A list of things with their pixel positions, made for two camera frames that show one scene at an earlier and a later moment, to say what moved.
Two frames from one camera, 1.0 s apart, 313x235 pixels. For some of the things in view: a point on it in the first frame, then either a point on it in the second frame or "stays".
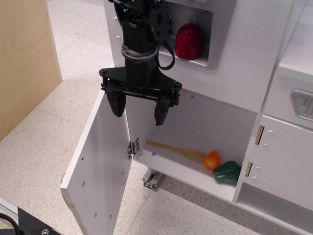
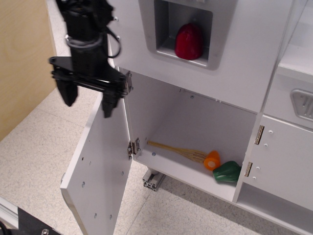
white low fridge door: [96, 183] stays
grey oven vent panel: [302, 103] stays
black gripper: [141, 77] to [88, 66]
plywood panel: [30, 64] stays
